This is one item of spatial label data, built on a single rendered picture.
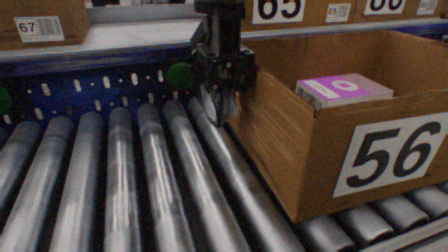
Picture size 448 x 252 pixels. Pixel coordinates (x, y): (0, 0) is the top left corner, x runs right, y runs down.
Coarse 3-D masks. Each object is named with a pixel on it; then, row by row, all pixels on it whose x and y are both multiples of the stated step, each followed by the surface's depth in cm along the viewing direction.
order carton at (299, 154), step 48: (288, 48) 54; (336, 48) 57; (384, 48) 61; (432, 48) 51; (240, 96) 47; (288, 96) 31; (432, 96) 30; (288, 144) 33; (336, 144) 29; (288, 192) 35; (384, 192) 38
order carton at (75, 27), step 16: (0, 0) 52; (16, 0) 53; (32, 0) 54; (48, 0) 54; (64, 0) 55; (80, 0) 72; (0, 16) 53; (16, 16) 54; (32, 16) 55; (64, 16) 57; (80, 16) 67; (0, 32) 54; (16, 32) 55; (64, 32) 58; (80, 32) 64; (0, 48) 56; (16, 48) 57; (32, 48) 58
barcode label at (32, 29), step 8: (48, 16) 56; (56, 16) 56; (24, 24) 55; (32, 24) 55; (40, 24) 56; (48, 24) 56; (56, 24) 57; (24, 32) 56; (32, 32) 56; (40, 32) 56; (48, 32) 57; (56, 32) 57; (24, 40) 56; (32, 40) 57; (40, 40) 57; (48, 40) 58; (56, 40) 58
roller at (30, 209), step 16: (48, 128) 56; (64, 128) 57; (48, 144) 50; (64, 144) 53; (48, 160) 46; (64, 160) 51; (32, 176) 43; (48, 176) 44; (32, 192) 40; (48, 192) 41; (16, 208) 37; (32, 208) 37; (48, 208) 39; (16, 224) 35; (32, 224) 35; (0, 240) 33; (16, 240) 33; (32, 240) 34
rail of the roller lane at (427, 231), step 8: (432, 224) 35; (440, 224) 35; (408, 232) 34; (416, 232) 34; (424, 232) 34; (432, 232) 34; (440, 232) 35; (384, 240) 33; (392, 240) 33; (400, 240) 33; (408, 240) 33; (416, 240) 33; (424, 240) 34; (432, 240) 34; (440, 240) 33; (368, 248) 32; (376, 248) 32; (384, 248) 32; (392, 248) 32; (400, 248) 32; (408, 248) 33; (416, 248) 33; (424, 248) 32; (432, 248) 32; (440, 248) 32
